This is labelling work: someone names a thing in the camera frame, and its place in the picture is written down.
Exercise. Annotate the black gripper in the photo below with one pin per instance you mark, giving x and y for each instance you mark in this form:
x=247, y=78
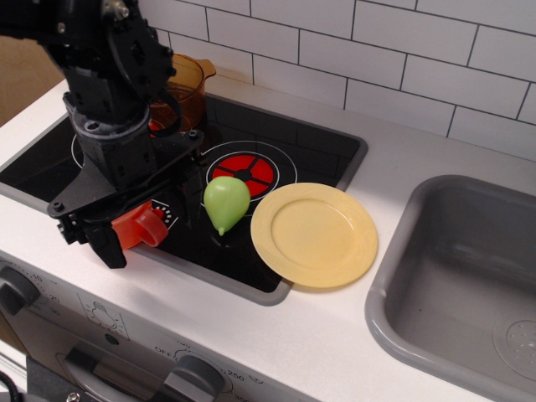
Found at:
x=124, y=165

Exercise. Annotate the red plastic cup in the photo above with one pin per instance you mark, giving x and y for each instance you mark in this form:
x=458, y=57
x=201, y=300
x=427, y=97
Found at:
x=143, y=224

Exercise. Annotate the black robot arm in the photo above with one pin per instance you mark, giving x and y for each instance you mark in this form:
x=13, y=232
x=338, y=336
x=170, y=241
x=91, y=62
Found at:
x=115, y=67

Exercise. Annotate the yellow plastic plate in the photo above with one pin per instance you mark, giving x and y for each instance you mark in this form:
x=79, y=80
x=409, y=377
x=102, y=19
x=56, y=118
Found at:
x=314, y=235

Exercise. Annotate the green plastic pear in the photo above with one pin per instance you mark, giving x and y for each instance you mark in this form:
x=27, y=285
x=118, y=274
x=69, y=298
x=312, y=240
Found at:
x=226, y=201

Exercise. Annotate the amber transparent pot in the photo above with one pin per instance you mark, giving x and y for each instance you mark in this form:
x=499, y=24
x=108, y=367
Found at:
x=187, y=87

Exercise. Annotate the black toy stovetop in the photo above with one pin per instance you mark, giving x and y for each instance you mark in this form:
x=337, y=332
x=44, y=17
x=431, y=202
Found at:
x=264, y=150

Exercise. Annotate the grey left oven knob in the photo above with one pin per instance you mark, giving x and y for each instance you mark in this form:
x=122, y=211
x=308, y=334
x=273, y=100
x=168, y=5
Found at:
x=17, y=291

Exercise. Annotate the grey oven knob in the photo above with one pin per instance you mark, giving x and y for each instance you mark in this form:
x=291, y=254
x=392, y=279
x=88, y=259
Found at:
x=194, y=380
x=17, y=291

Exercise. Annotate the grey right oven knob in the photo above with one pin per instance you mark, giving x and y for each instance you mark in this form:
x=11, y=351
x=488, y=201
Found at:
x=194, y=380

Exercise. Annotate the grey sink basin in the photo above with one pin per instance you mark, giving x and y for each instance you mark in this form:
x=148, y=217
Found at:
x=454, y=295

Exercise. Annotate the grey oven door handle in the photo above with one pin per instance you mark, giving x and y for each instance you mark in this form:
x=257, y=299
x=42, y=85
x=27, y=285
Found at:
x=107, y=377

